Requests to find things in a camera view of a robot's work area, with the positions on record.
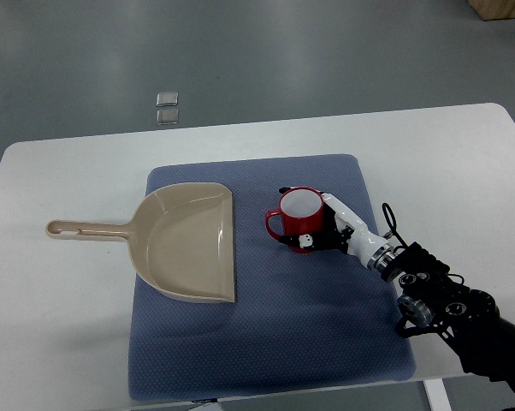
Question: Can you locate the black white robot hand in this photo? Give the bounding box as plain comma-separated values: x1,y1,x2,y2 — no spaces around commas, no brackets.
270,190,395,273

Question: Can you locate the red cup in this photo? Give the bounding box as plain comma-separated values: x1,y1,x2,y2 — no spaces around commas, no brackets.
265,187,324,253

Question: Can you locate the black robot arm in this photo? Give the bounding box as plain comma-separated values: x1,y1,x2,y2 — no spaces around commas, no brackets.
376,241,515,394

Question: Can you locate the beige plastic dustpan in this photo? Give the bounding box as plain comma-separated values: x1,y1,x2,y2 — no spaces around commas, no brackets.
45,182,236,303

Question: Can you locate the blue grey mat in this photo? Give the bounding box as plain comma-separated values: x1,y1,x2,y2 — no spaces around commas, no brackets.
128,154,416,402

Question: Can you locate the white table leg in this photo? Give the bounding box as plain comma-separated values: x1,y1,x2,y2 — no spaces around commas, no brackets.
423,378,452,411

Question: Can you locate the lower metal floor plate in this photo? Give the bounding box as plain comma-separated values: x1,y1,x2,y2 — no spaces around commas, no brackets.
156,108,179,126

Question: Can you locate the metal floor plate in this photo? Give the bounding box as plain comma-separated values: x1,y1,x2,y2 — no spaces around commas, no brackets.
156,91,179,107
156,108,179,126

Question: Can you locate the upper metal floor plate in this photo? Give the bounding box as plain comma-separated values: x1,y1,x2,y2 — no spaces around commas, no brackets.
156,91,179,107

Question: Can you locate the wooden box corner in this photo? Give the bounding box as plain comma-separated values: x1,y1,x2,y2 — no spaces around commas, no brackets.
468,0,515,21

